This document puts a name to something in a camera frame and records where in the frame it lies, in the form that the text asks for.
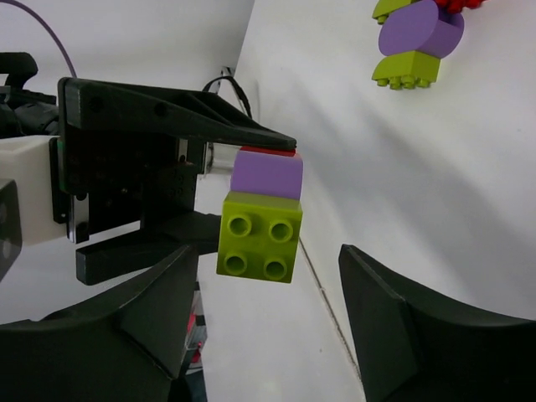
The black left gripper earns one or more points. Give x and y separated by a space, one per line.
111 135

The lime green lego upper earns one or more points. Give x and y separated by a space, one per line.
384 8

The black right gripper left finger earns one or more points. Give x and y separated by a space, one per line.
125 344

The red thin lego piece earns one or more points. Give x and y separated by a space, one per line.
284 153

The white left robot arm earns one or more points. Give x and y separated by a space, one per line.
34 210

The lime green curved lego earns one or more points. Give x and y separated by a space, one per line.
408 70

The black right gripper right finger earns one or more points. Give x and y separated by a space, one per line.
416 344

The purple rounded lego brick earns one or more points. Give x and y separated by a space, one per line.
422 26

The red curved lego brick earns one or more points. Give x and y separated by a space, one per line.
457 6

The purple arched lego brick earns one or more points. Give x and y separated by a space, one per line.
267 174

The lime green square lego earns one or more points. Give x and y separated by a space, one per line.
258 237

